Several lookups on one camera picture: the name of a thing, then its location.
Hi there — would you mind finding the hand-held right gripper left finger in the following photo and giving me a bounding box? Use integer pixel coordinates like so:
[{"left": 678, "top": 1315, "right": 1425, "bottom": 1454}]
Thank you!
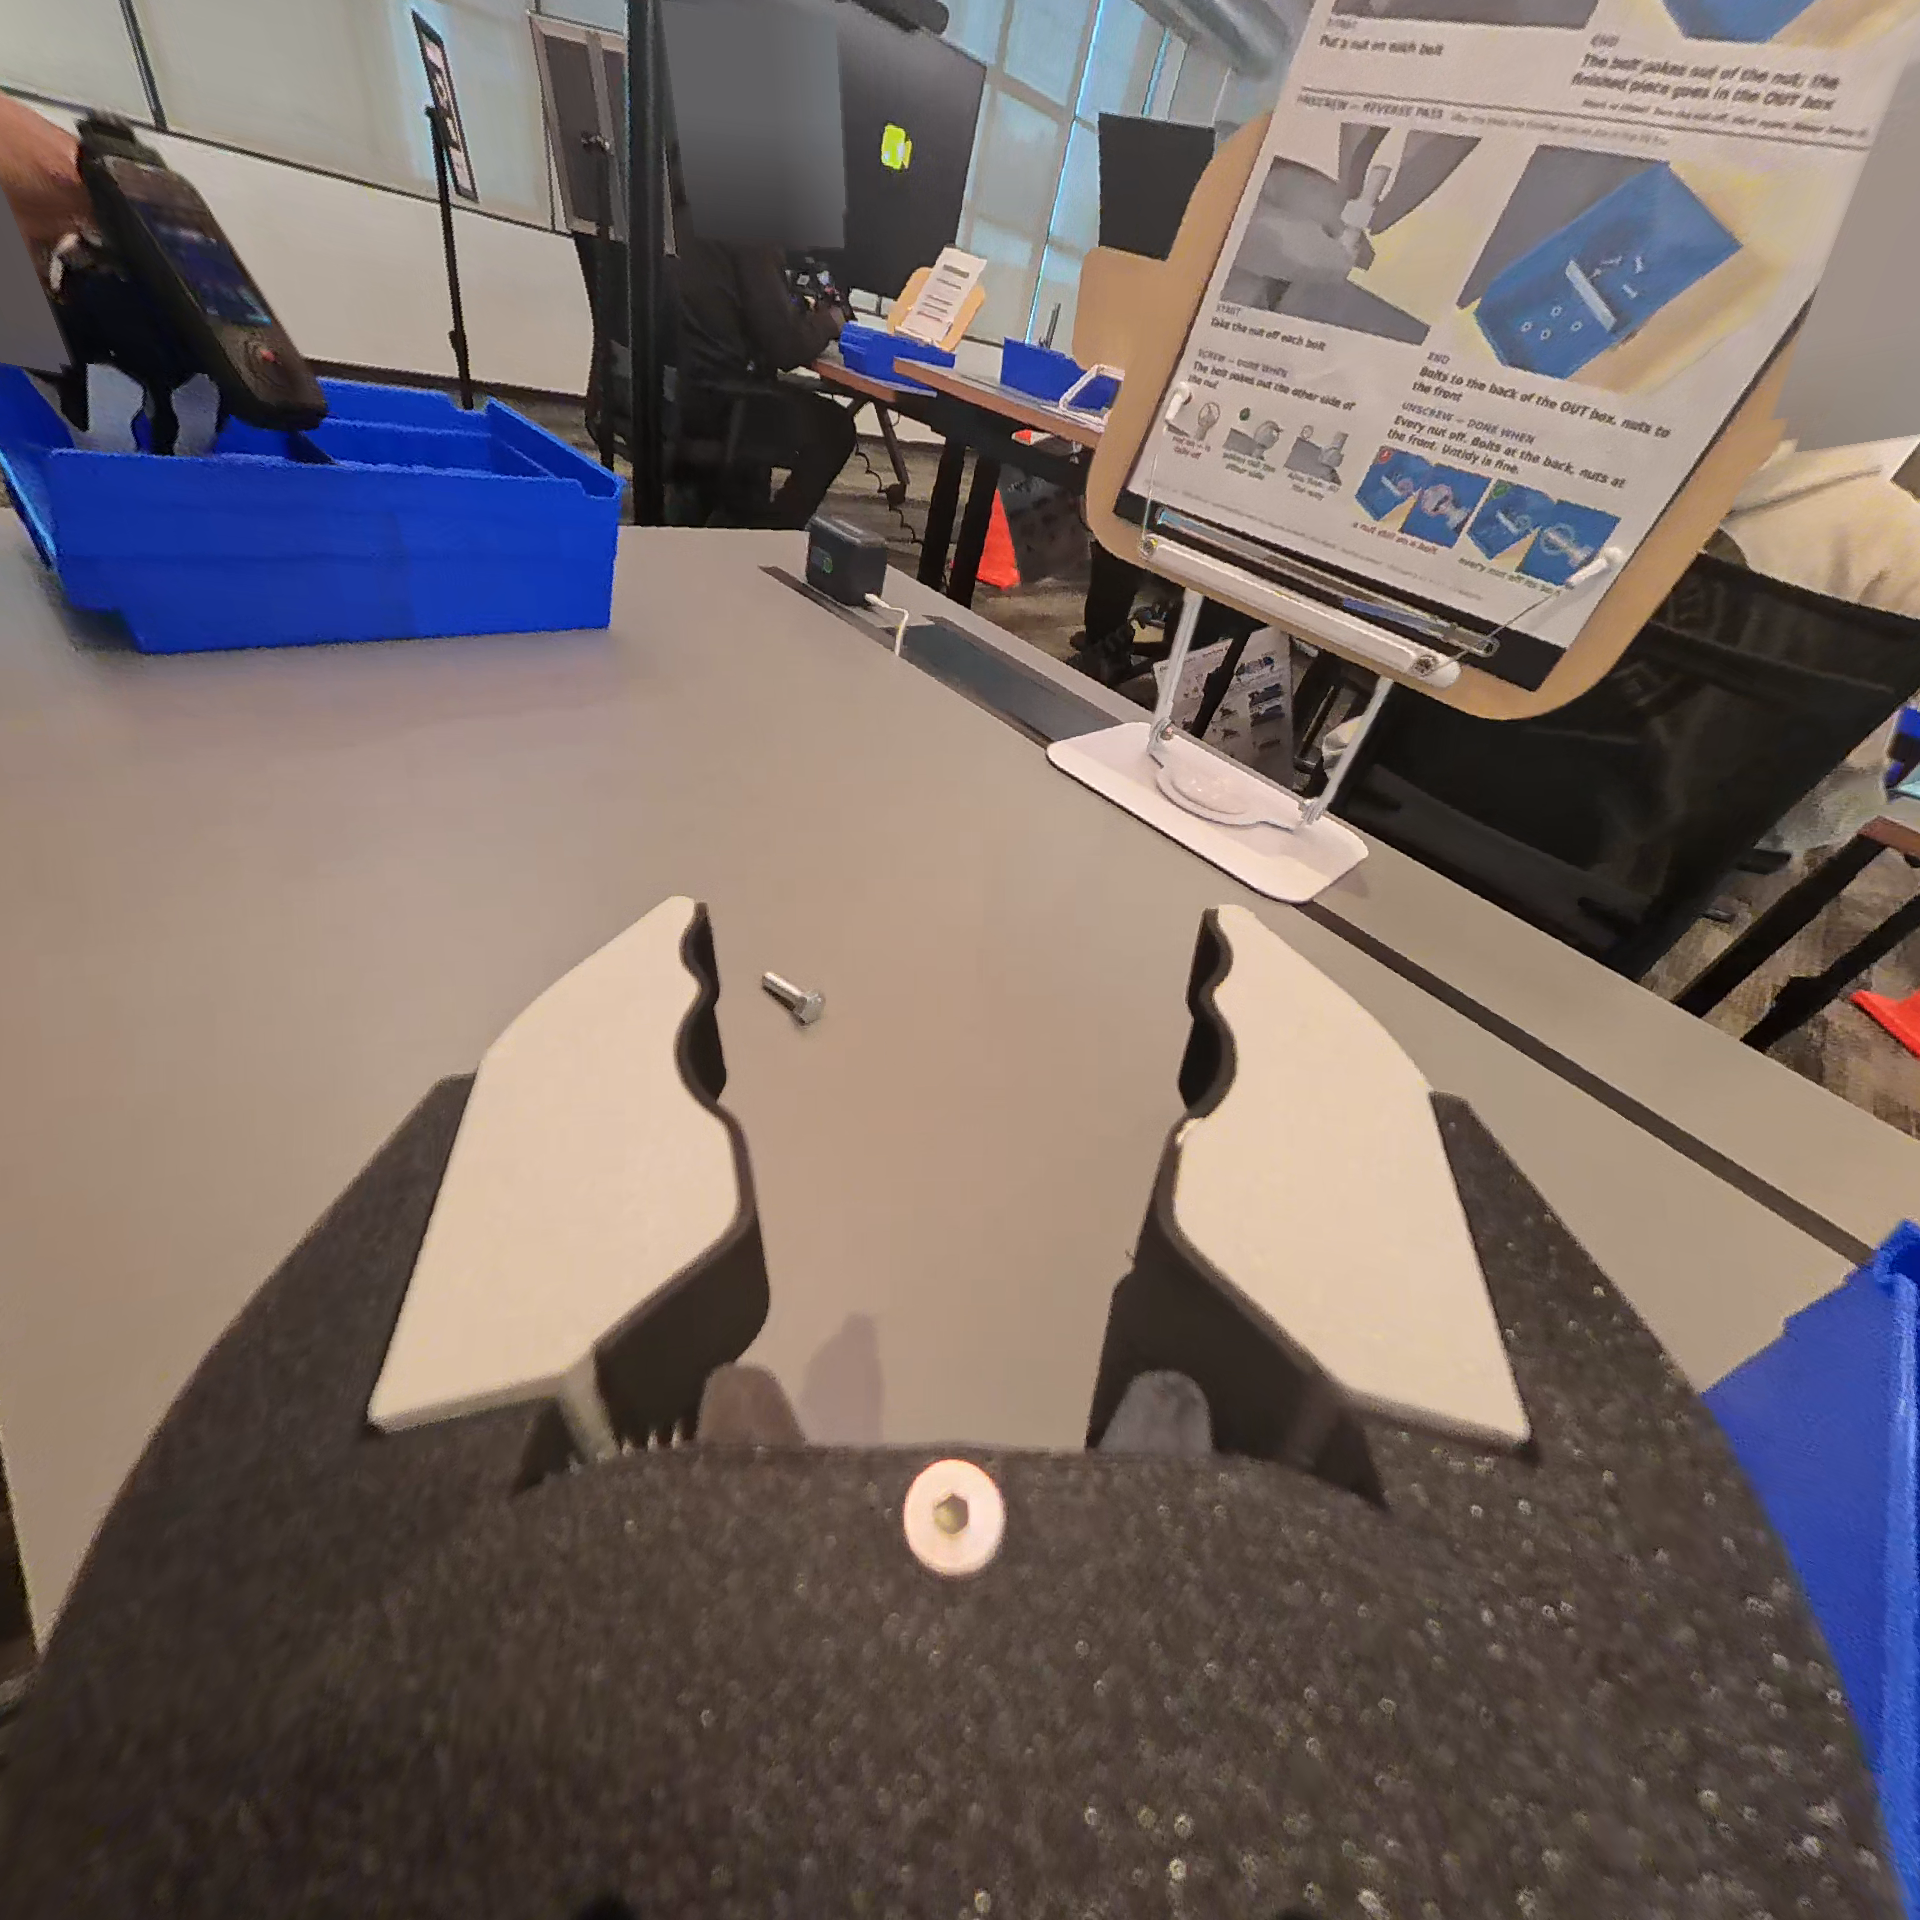
[{"left": 367, "top": 895, "right": 774, "bottom": 1468}]

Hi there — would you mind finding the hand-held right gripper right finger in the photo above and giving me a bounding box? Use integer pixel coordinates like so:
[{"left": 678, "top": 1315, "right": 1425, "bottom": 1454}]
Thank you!
[{"left": 1083, "top": 903, "right": 1533, "bottom": 1478}]

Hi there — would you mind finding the blue plastic bin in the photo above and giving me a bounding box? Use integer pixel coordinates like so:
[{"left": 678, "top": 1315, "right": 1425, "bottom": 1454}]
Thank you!
[
  {"left": 1702, "top": 1222, "right": 1920, "bottom": 1802},
  {"left": 0, "top": 363, "right": 624, "bottom": 655}
]

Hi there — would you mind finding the person's left hand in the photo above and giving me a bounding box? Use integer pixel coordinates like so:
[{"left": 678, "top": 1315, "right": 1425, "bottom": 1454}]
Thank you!
[{"left": 0, "top": 96, "right": 89, "bottom": 231}]

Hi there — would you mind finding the black marker sign stand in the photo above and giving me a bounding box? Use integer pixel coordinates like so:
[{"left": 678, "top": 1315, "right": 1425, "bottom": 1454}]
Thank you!
[{"left": 408, "top": 11, "right": 484, "bottom": 412}]

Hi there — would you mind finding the instruction sheet on stand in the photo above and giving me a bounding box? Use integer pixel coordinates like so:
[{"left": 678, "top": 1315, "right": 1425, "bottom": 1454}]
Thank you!
[{"left": 1044, "top": 0, "right": 1870, "bottom": 906}]

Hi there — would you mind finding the grey panel on stand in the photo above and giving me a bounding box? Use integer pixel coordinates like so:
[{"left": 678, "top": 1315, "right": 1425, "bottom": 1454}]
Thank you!
[{"left": 528, "top": 15, "right": 632, "bottom": 242}]

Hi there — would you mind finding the black metal pole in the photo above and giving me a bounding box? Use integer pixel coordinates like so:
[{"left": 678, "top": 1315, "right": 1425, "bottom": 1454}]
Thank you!
[{"left": 625, "top": 0, "right": 677, "bottom": 527}]

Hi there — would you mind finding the black fabric bag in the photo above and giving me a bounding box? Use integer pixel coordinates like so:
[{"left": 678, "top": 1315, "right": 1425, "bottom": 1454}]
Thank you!
[{"left": 1318, "top": 555, "right": 1920, "bottom": 976}]

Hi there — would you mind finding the black power station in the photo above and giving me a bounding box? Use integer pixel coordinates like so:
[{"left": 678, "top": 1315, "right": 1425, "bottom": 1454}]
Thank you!
[{"left": 804, "top": 516, "right": 888, "bottom": 607}]

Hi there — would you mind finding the small blue bin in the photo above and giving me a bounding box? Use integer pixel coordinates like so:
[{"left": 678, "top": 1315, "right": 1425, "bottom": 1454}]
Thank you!
[
  {"left": 999, "top": 335, "right": 1119, "bottom": 410},
  {"left": 836, "top": 322, "right": 961, "bottom": 396}
]

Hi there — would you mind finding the black computer monitor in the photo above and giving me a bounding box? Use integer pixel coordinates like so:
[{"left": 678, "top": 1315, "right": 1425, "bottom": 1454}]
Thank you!
[{"left": 660, "top": 0, "right": 989, "bottom": 302}]

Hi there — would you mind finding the small document stand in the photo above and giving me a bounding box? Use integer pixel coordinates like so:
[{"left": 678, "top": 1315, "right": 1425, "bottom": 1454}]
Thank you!
[{"left": 885, "top": 247, "right": 992, "bottom": 350}]

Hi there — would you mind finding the wooden office desk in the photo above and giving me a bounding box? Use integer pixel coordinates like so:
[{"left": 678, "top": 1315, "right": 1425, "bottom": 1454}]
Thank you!
[{"left": 815, "top": 352, "right": 1126, "bottom": 602}]

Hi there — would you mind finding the printed instruction sheet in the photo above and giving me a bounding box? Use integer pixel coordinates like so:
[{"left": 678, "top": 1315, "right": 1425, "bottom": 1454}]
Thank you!
[{"left": 1125, "top": 0, "right": 1870, "bottom": 650}]

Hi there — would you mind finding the beige cloth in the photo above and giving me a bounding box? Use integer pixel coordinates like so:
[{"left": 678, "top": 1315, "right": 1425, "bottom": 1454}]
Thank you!
[{"left": 1709, "top": 435, "right": 1920, "bottom": 602}]

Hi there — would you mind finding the black monitor back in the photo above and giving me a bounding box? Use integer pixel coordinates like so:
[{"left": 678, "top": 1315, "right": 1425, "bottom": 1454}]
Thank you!
[{"left": 1096, "top": 111, "right": 1216, "bottom": 266}]

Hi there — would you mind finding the black table cable strip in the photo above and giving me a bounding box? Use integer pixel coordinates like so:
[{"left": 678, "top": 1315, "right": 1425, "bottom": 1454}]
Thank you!
[{"left": 761, "top": 563, "right": 1163, "bottom": 751}]

